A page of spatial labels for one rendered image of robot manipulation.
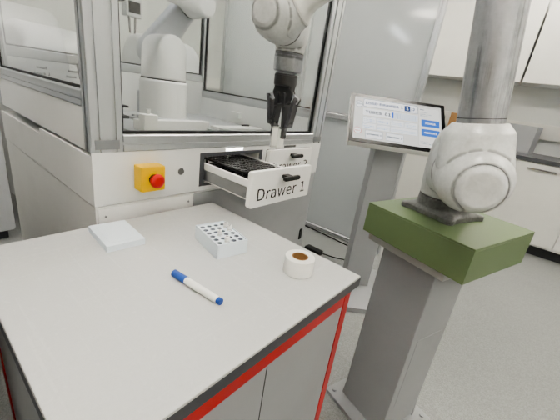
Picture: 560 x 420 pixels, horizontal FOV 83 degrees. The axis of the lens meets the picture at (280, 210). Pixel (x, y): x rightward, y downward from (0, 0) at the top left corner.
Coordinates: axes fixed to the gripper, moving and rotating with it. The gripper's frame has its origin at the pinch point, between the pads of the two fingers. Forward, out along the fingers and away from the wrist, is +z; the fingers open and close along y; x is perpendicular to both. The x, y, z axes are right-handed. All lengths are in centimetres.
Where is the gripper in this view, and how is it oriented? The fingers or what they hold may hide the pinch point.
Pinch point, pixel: (277, 137)
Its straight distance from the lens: 111.0
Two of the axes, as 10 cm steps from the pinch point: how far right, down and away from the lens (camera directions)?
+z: -1.4, 9.2, 3.5
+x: -6.5, 1.8, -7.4
